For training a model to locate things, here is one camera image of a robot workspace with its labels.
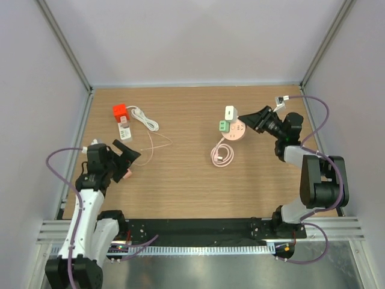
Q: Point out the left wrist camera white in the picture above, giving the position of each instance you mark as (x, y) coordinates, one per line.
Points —
(96, 142)

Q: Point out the pink round socket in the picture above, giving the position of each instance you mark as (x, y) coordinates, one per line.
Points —
(236, 131)

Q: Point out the white green power strip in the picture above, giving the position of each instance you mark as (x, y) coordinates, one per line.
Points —
(125, 133)

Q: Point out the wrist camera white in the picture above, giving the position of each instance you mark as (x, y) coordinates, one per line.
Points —
(280, 103)
(96, 142)

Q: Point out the red cube socket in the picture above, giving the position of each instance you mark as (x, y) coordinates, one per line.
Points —
(120, 111)

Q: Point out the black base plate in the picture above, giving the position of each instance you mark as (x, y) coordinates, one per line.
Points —
(208, 232)

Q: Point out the pink plug in strip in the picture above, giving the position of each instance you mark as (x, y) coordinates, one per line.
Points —
(124, 122)

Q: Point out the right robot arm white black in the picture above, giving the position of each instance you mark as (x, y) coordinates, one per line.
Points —
(322, 178)

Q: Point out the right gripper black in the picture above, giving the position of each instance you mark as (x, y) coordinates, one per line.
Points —
(258, 120)

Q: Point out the slotted cable duct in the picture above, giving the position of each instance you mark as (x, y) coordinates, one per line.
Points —
(207, 251)

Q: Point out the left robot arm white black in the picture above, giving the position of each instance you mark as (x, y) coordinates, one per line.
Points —
(80, 260)

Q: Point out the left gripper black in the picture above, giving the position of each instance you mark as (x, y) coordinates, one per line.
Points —
(125, 160)

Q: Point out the pink usb charger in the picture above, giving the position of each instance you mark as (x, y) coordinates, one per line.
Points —
(128, 174)

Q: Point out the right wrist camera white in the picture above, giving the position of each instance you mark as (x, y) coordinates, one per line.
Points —
(280, 103)

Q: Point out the green usb charger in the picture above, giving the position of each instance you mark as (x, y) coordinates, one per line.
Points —
(224, 126)

